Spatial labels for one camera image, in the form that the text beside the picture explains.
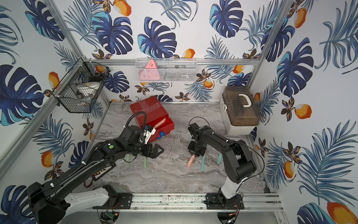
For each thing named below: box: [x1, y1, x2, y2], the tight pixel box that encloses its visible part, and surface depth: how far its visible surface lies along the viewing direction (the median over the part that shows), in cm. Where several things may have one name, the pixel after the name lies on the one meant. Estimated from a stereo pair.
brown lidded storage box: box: [219, 85, 262, 136], surface depth 97 cm
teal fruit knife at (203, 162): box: [200, 153, 207, 171], surface depth 90 cm
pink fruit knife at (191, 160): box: [187, 154, 196, 170], surface depth 87 cm
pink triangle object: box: [138, 58, 161, 81], surface depth 92 cm
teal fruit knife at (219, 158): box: [217, 153, 223, 165], surface depth 92 cm
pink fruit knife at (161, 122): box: [153, 118, 166, 129], surface depth 91 cm
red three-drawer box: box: [129, 96, 175, 144], surface depth 90 cm
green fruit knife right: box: [143, 156, 147, 168], surface depth 89 cm
